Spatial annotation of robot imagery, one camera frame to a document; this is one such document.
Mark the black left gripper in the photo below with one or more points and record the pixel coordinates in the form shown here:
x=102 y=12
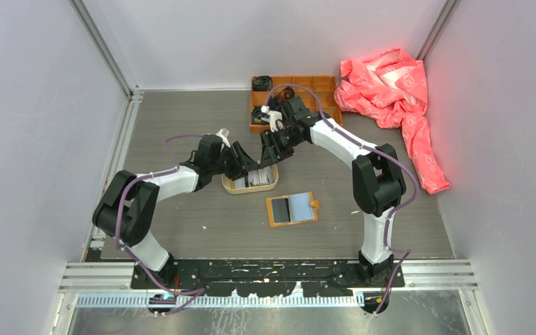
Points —
x=246 y=163

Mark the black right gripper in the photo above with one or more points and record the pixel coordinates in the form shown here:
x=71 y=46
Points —
x=270 y=155

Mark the beige oval card tray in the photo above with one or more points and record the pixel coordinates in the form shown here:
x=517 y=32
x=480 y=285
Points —
x=228 y=184

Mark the dark credit card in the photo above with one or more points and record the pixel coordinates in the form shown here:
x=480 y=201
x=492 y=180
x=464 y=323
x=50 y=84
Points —
x=280 y=210

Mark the orange leather card holder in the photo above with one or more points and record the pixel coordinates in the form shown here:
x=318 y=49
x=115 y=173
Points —
x=303 y=209

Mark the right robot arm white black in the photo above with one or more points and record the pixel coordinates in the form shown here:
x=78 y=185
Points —
x=377 y=179

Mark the stack of credit cards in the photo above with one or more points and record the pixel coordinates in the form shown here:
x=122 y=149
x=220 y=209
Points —
x=262 y=177

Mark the dark rolled fabric bottom left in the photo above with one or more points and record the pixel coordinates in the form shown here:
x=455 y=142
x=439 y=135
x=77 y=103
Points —
x=259 y=116

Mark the dark rolled fabric top left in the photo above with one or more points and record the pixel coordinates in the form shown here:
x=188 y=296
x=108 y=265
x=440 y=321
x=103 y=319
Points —
x=262 y=83

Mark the pink crumpled cloth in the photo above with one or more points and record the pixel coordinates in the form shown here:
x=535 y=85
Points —
x=392 y=90

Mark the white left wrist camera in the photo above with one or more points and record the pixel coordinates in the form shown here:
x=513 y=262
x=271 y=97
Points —
x=223 y=135

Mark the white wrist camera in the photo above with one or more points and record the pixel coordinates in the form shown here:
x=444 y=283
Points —
x=223 y=135
x=274 y=119

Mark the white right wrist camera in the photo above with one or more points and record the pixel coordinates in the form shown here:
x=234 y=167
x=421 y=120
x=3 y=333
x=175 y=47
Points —
x=274 y=119

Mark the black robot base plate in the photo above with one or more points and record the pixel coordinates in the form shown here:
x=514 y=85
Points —
x=279 y=278

